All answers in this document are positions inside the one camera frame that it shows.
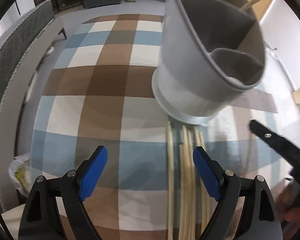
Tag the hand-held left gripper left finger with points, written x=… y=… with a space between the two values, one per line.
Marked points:
x=95 y=172

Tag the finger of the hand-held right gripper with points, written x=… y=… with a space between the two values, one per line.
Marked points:
x=272 y=140

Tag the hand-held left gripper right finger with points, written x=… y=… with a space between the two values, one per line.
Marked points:
x=205 y=173

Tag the bunch of wooden chopsticks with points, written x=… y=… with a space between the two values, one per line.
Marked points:
x=185 y=180

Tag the grey utensil holder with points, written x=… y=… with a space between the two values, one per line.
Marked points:
x=185 y=80

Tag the beige waste bin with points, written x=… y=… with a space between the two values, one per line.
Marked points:
x=299 y=95

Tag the checked tablecloth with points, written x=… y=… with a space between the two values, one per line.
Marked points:
x=102 y=105

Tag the white plastic bag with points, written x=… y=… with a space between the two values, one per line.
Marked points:
x=18 y=172

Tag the white slipper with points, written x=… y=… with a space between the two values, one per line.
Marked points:
x=49 y=50

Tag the wooden door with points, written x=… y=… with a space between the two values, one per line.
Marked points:
x=263 y=8

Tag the wooden spoon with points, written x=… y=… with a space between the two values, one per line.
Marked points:
x=251 y=2

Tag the grey quilted bed headboard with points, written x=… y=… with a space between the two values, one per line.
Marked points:
x=5 y=62

